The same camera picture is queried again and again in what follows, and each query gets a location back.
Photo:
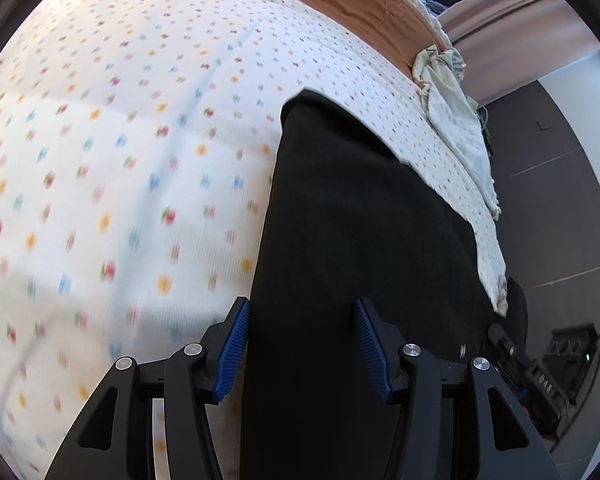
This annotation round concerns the black shirt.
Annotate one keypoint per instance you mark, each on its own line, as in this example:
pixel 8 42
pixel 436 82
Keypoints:
pixel 355 210

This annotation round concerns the dotted white bed sheet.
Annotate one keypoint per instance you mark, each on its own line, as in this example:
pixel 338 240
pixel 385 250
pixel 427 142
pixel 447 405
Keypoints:
pixel 130 160

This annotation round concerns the cream patterned quilt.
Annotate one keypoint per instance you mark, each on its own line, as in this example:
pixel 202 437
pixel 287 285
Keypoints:
pixel 450 105

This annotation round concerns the pink curtain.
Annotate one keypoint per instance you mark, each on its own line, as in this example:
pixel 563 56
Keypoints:
pixel 505 45

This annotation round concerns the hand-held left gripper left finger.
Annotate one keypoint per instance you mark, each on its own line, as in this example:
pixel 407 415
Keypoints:
pixel 232 350

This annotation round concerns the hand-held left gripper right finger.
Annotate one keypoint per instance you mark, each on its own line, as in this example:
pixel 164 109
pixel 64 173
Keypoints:
pixel 372 350

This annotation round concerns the black equipment box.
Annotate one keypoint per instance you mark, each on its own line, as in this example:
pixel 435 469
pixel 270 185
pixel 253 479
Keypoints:
pixel 565 370

